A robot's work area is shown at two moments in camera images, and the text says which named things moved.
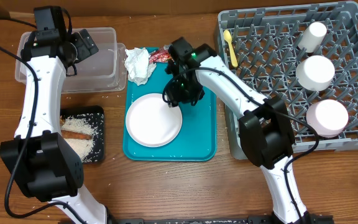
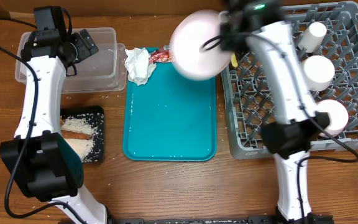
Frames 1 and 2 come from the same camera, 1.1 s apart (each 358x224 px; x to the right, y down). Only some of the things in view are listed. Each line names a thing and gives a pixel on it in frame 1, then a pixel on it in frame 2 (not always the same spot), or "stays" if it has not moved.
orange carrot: x=75 y=135 stays
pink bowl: x=327 y=117 stays
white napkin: x=138 y=65 stays
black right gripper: x=177 y=97 to x=230 y=43
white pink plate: x=151 y=122 to x=196 y=50
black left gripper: x=86 y=46 stays
